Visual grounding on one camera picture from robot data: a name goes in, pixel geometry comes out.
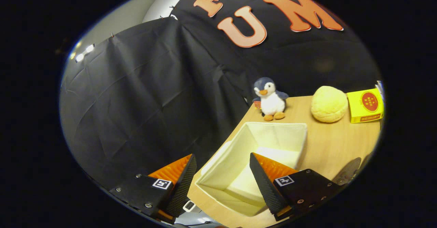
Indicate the yellow book with red circle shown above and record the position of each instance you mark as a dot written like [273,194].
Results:
[367,105]

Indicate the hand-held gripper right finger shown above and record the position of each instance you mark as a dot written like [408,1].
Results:
[264,183]

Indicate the penguin plush toy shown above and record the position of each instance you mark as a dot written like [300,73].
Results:
[271,100]

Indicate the brown woven storage box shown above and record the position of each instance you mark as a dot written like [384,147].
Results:
[232,173]

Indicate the yellow round plush bun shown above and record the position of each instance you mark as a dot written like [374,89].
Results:
[328,104]

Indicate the black backdrop cloth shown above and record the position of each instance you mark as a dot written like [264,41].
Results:
[136,95]

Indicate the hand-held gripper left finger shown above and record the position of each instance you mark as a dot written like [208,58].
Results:
[184,183]

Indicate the twin strip ceiling light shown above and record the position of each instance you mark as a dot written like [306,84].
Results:
[84,52]

